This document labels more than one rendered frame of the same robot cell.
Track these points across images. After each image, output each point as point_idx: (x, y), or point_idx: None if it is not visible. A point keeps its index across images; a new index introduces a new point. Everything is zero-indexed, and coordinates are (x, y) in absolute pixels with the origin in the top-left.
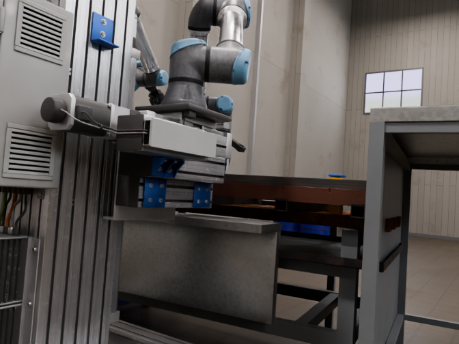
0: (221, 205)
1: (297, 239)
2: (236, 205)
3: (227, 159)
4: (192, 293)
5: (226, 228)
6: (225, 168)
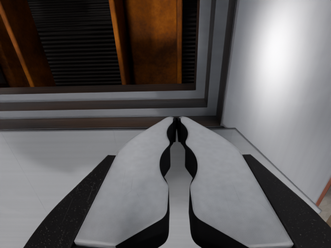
0: (182, 57)
1: None
2: (31, 77)
3: (131, 216)
4: None
5: None
6: (189, 136)
